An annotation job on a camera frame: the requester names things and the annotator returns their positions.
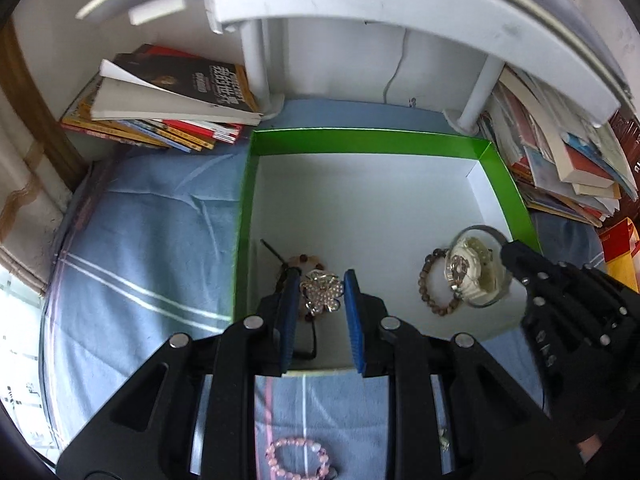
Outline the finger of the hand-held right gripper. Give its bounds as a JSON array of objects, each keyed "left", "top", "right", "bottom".
[
  {"left": 519, "top": 279, "right": 627, "bottom": 352},
  {"left": 501, "top": 240, "right": 640, "bottom": 322}
]

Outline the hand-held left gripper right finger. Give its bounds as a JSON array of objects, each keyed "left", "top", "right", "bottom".
[{"left": 343, "top": 268, "right": 585, "bottom": 480}]

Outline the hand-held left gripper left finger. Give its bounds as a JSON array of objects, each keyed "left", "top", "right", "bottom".
[{"left": 55, "top": 267, "right": 302, "bottom": 480}]

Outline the black wrist watch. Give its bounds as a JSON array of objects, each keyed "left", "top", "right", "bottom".
[{"left": 260, "top": 239, "right": 318, "bottom": 360}]

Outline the rhinestone flower bead bracelet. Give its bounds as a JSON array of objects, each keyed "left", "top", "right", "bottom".
[{"left": 282, "top": 254, "right": 347, "bottom": 322}]

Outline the white wrist watch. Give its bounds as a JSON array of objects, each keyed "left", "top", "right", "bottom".
[{"left": 444, "top": 236, "right": 503, "bottom": 298}]

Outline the brown bead bracelet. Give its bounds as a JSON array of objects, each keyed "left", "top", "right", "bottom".
[{"left": 419, "top": 247, "right": 466, "bottom": 317}]

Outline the green cardboard box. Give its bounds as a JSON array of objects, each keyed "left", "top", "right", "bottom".
[{"left": 231, "top": 127, "right": 544, "bottom": 377}]

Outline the yellow and red bag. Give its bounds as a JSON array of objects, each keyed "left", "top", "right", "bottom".
[{"left": 597, "top": 215, "right": 640, "bottom": 294}]

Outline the pile of thick books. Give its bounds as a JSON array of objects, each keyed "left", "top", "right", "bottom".
[{"left": 477, "top": 65, "right": 638, "bottom": 229}]

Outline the dark wooden headboard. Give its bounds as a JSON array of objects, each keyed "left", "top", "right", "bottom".
[{"left": 609, "top": 105, "right": 640, "bottom": 163}]

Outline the stack of thin colourful books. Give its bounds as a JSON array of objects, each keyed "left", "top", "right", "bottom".
[{"left": 60, "top": 44, "right": 264, "bottom": 153}]

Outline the beige curtain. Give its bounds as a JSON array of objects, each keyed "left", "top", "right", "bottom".
[{"left": 0, "top": 85, "right": 68, "bottom": 293}]

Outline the pink bead bracelet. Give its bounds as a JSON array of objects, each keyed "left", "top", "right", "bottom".
[{"left": 265, "top": 436, "right": 338, "bottom": 480}]

